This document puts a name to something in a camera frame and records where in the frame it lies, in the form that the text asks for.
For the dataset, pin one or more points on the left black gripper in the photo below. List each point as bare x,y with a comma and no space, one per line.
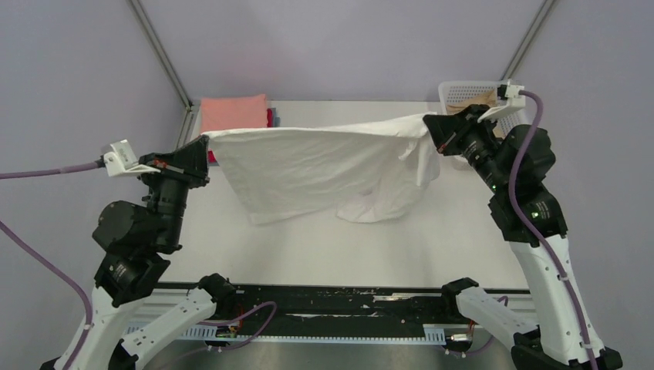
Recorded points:
190,162

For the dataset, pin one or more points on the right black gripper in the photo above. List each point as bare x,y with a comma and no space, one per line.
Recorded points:
447,130

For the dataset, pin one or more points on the white t-shirt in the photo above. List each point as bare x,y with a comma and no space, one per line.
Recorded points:
366,172

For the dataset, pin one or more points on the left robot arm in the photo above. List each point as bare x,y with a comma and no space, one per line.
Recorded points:
136,239

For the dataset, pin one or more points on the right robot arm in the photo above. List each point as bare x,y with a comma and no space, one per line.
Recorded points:
531,220

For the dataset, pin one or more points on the folded red t-shirt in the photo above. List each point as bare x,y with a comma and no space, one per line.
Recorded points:
210,154

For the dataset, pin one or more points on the white plastic laundry basket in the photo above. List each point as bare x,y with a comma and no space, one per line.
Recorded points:
505,125

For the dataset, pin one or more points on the beige t-shirt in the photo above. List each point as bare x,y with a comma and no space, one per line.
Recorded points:
459,99

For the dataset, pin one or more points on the folded salmon pink t-shirt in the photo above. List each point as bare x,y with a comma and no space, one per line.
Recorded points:
250,112

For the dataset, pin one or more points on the folded teal t-shirt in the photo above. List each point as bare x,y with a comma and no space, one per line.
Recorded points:
273,118

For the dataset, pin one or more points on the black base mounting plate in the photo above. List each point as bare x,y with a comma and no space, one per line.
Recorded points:
346,311

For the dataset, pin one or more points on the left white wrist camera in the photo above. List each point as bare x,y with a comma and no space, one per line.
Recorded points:
120,160

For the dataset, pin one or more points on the right aluminium frame post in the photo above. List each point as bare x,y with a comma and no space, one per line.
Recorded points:
529,37

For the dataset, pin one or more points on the aluminium frame post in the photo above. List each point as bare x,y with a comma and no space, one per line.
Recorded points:
529,37
150,33

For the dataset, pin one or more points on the left aluminium frame post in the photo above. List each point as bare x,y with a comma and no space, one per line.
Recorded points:
150,33

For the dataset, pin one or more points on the white slotted cable duct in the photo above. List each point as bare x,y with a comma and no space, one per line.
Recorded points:
430,336

